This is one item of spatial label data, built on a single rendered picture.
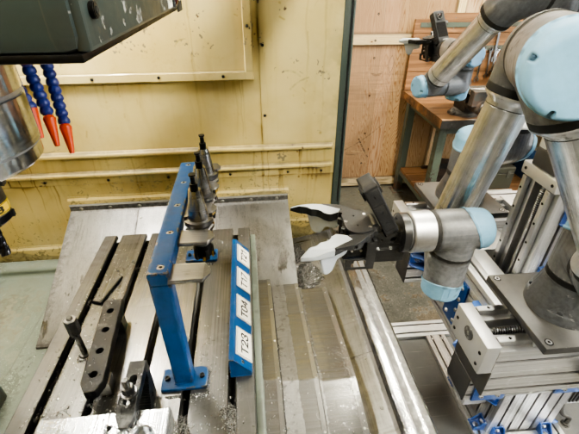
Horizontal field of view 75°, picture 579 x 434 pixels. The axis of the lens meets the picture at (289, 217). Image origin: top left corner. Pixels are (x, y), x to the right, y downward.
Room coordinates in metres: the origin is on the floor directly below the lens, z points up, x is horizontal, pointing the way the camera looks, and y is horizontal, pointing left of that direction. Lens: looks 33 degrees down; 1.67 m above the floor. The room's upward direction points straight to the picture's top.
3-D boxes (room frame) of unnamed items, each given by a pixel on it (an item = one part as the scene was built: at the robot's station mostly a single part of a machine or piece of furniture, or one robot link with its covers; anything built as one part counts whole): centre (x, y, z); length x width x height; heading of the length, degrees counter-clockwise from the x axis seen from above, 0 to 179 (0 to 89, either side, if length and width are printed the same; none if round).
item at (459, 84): (1.39, -0.59, 1.34); 0.11 x 0.08 x 0.11; 109
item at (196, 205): (0.68, 0.20, 1.26); 0.04 x 0.04 x 0.07
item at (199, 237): (0.63, 0.19, 1.21); 0.07 x 0.05 x 0.01; 96
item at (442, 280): (0.58, -0.31, 1.18); 0.11 x 0.08 x 0.11; 164
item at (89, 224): (1.01, 0.41, 0.75); 0.89 x 0.70 x 0.26; 96
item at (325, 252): (0.48, -0.06, 1.28); 0.09 x 0.03 x 0.06; 131
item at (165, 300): (0.51, 0.23, 1.05); 0.10 x 0.05 x 0.30; 96
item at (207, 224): (0.68, 0.20, 1.21); 0.06 x 0.06 x 0.03
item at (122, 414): (0.42, 0.30, 0.97); 0.13 x 0.03 x 0.15; 6
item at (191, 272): (0.52, 0.18, 1.21); 0.07 x 0.05 x 0.01; 96
